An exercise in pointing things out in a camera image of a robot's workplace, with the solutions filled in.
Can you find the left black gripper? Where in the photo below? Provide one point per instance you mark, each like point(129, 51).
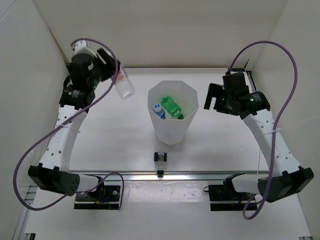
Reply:
point(110, 66)

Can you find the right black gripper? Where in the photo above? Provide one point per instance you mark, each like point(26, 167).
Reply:
point(216, 91)

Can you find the clear bottle white orange label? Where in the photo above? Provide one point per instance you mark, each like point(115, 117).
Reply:
point(123, 85)

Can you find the green plastic bottle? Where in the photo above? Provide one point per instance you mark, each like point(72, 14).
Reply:
point(172, 108)

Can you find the clear bottle blue label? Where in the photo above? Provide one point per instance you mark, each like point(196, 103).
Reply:
point(159, 111)

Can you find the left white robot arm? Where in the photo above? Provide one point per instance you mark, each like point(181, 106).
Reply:
point(52, 172)

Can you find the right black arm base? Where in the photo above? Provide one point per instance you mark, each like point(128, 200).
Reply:
point(222, 200)

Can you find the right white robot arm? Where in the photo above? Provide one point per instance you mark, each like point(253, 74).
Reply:
point(288, 176)

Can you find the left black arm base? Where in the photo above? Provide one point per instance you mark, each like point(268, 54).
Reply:
point(107, 197)

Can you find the white octagonal plastic bin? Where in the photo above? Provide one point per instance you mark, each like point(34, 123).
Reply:
point(172, 130)

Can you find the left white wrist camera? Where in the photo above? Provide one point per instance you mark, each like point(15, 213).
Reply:
point(82, 46)

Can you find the aluminium right rail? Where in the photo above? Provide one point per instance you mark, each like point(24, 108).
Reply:
point(251, 81)

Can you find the aluminium rail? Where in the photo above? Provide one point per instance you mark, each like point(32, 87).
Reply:
point(251, 81)
point(167, 175)

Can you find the aluminium front rail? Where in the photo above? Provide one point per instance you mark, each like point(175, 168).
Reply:
point(167, 175)

